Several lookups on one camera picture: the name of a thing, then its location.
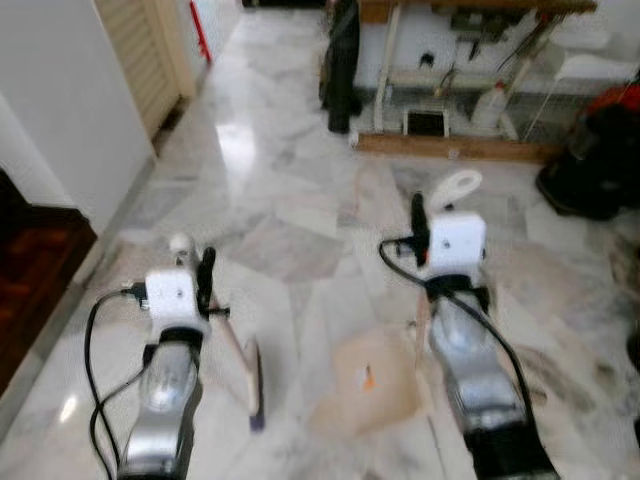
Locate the beige broom with dark bristles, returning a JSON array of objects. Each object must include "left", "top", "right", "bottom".
[{"left": 167, "top": 233, "right": 268, "bottom": 433}]

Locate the brown wooden plank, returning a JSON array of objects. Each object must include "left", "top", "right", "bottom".
[{"left": 353, "top": 132, "right": 563, "bottom": 165}]

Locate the small black white-framed box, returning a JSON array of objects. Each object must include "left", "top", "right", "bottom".
[{"left": 402, "top": 108, "right": 449, "bottom": 139}]

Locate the white plastic jug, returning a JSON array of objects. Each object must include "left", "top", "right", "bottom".
[{"left": 470, "top": 83, "right": 508, "bottom": 131}]

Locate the tall black bag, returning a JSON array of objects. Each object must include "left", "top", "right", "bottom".
[{"left": 319, "top": 0, "right": 363, "bottom": 135}]

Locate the black canister vacuum cleaner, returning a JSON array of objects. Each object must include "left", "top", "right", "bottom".
[{"left": 536, "top": 100, "right": 640, "bottom": 223}]

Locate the red strip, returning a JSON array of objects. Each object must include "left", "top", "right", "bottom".
[{"left": 188, "top": 0, "right": 214, "bottom": 64}]

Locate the light wooden louvre door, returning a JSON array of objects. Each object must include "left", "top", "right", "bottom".
[{"left": 95, "top": 0, "right": 198, "bottom": 139}]

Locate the red bag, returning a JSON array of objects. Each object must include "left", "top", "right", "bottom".
[{"left": 585, "top": 83, "right": 640, "bottom": 116}]

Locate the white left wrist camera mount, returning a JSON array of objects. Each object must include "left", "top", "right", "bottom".
[{"left": 145, "top": 268, "right": 211, "bottom": 338}]

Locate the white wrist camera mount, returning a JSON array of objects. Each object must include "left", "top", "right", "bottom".
[
  {"left": 425, "top": 211, "right": 489, "bottom": 283},
  {"left": 145, "top": 268, "right": 211, "bottom": 338}
]

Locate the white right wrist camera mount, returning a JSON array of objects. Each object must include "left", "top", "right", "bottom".
[{"left": 425, "top": 211, "right": 489, "bottom": 283}]

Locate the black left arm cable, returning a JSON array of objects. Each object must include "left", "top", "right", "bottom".
[{"left": 84, "top": 283, "right": 151, "bottom": 480}]

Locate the white frame wooden top table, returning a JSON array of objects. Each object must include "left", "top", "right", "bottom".
[{"left": 358, "top": 0, "right": 601, "bottom": 141}]

